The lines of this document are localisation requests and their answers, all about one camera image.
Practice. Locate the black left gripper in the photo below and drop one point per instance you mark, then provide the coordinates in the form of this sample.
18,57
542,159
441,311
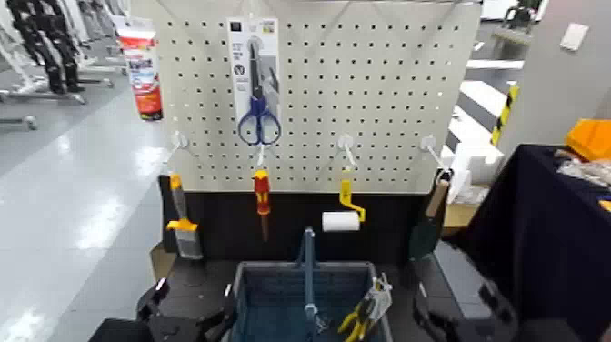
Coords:
153,332

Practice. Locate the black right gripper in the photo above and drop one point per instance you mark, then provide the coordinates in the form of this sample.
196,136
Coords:
515,334

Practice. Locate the yellow pliers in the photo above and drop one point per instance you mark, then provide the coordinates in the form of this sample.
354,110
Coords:
367,308

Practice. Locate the blue grey plastic crate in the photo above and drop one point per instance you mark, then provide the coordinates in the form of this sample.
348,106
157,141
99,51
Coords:
267,305

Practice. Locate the brown cardboard sheet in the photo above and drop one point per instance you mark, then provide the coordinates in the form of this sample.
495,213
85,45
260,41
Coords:
162,265

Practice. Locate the yellow grey scraper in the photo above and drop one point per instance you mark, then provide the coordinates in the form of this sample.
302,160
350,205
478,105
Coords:
184,225

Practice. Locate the brown cardboard box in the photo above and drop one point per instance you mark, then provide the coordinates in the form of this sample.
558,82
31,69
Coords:
458,216

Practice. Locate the black cloth covered table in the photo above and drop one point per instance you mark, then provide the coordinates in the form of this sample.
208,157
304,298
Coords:
549,239

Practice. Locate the red yellow screwdriver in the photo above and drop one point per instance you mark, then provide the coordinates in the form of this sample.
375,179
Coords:
261,191

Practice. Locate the white foam blocks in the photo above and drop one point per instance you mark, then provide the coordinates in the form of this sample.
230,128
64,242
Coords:
479,157

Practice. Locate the white pegboard hook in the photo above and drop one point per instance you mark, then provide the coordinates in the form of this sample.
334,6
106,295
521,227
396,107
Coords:
261,155
428,142
345,142
179,140

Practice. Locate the clear plastic bags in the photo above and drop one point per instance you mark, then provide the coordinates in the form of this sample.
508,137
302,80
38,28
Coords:
584,169

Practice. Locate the blue scissors on card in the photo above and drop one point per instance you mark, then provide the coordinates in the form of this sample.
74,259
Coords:
258,110

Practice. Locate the orange plastic bin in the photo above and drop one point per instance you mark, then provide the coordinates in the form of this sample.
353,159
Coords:
589,138

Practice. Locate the red white sealant tube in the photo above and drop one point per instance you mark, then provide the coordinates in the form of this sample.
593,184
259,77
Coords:
143,71

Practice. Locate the grey wheeled stand base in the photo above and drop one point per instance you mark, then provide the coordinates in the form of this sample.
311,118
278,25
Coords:
43,97

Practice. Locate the beige perforated pegboard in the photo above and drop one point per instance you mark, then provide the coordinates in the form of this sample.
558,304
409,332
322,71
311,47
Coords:
334,95

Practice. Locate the black humanoid robot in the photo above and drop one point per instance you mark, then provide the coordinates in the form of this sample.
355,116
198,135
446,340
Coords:
52,48

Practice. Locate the black yellow striped post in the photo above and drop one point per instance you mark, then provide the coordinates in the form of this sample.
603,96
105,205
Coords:
505,112

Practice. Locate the white wall plate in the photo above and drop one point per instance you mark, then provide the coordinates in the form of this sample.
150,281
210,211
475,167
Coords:
574,37

